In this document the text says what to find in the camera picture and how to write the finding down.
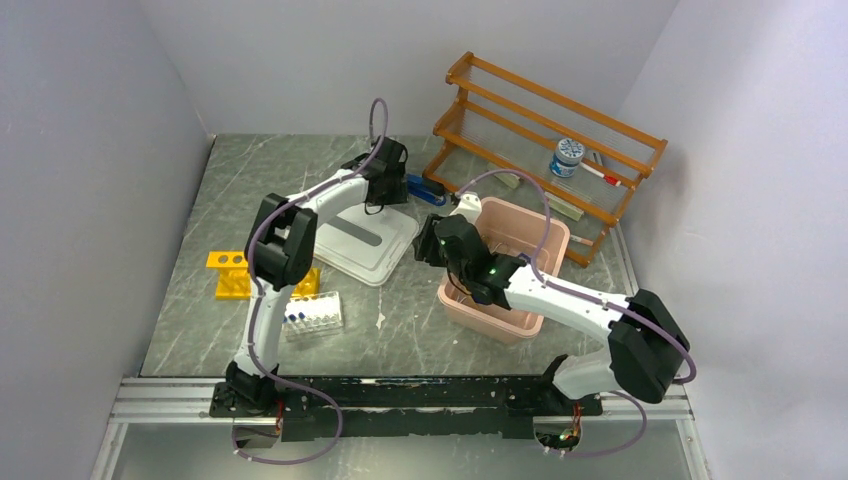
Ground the yellow rubber tubing with clamps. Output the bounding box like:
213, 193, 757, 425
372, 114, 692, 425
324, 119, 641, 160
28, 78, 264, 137
481, 235, 528, 262

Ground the white plastic lid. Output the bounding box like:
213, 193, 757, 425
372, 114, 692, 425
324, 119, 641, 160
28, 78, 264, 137
314, 206, 419, 287

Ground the yellow test tube rack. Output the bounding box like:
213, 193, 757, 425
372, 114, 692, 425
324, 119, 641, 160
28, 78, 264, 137
205, 250, 321, 301

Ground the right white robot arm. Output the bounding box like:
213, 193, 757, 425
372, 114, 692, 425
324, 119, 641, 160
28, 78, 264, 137
413, 214, 696, 414

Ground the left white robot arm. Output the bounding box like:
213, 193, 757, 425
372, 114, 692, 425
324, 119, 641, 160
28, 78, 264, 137
225, 137, 408, 416

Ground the blue stapler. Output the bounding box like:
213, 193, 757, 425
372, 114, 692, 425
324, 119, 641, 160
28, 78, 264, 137
406, 174, 447, 206

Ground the pink plastic bin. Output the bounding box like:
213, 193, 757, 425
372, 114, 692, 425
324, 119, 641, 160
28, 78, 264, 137
437, 197, 570, 345

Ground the beige block on shelf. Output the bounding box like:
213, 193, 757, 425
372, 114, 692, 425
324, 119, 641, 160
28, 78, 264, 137
493, 170, 521, 189

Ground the orange wooden shelf rack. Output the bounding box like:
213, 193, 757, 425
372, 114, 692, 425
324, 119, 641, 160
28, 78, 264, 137
422, 52, 668, 267

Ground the beige labelled block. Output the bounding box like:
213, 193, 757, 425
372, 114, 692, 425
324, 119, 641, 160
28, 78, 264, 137
546, 193, 584, 222

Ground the blue white jar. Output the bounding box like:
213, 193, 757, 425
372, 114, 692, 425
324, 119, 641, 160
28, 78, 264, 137
549, 138, 586, 178

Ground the red white marker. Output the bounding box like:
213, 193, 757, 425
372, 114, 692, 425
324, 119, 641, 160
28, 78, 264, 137
581, 163, 621, 187

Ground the black base frame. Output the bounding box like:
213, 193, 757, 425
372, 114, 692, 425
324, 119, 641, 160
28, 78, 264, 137
208, 374, 603, 442

